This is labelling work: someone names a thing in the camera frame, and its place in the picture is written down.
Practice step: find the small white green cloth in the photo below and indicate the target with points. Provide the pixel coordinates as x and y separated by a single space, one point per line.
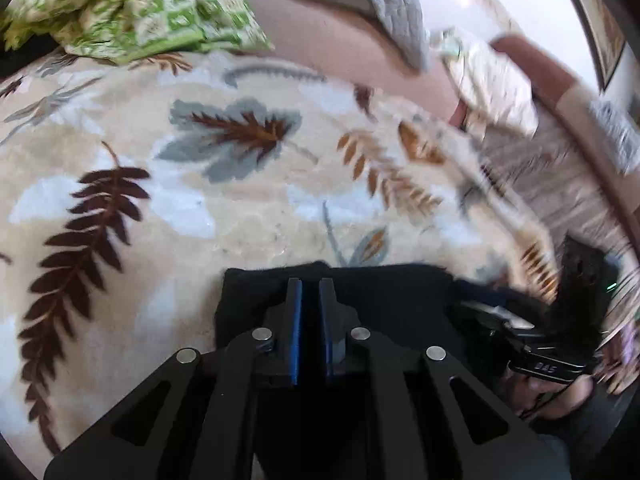
450 45

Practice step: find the person's right hand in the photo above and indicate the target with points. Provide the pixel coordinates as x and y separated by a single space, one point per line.
570 395

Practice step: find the black pants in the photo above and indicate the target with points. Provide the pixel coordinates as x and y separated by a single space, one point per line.
390 290

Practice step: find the dark cloth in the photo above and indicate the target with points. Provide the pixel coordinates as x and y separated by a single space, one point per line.
20 60

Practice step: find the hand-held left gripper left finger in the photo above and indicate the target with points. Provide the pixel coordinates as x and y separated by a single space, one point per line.
295 340

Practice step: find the striped floral bed sheet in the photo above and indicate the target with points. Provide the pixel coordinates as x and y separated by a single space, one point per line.
560 185

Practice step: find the person's leg in dark jeans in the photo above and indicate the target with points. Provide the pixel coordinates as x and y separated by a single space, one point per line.
590 440

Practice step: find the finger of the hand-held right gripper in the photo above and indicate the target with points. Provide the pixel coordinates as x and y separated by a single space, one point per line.
495 317

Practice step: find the framed wall picture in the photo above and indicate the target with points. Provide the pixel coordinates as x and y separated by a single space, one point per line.
595 25

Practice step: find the grey white cloth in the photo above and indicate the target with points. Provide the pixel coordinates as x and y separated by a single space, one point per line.
615 130

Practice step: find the pink bed sheet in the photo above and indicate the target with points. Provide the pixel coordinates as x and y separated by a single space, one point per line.
325 35

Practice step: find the green checkered quilt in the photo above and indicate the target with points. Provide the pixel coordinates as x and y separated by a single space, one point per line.
150 15

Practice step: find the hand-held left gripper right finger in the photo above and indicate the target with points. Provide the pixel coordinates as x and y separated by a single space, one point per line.
326 340

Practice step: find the brown bed headboard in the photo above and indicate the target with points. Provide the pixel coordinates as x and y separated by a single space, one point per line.
540 65

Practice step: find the leaf print fleece blanket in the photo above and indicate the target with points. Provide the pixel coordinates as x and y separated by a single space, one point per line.
150 210

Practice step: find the white floral cloth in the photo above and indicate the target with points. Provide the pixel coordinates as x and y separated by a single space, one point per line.
500 80

